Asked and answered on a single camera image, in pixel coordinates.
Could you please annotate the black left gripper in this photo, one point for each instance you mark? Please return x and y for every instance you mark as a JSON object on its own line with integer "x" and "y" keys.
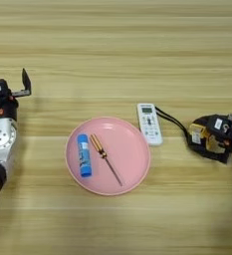
{"x": 4, "y": 108}

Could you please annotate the yellow black tape measure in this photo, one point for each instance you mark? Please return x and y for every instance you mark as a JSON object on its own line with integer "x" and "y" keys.
{"x": 199, "y": 133}

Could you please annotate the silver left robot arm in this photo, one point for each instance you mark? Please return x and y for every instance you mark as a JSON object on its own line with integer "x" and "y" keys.
{"x": 1, "y": 139}

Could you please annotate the right gripper small black box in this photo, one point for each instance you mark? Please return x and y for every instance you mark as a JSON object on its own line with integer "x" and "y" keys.
{"x": 218, "y": 124}

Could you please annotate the white remote control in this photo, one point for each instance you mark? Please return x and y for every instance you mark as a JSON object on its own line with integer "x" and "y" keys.
{"x": 149, "y": 124}

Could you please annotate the pink round plate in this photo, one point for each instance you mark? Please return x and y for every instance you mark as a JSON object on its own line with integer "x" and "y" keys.
{"x": 127, "y": 156}

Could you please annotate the blue glue stick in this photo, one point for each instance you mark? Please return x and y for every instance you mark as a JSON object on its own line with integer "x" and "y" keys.
{"x": 84, "y": 156}

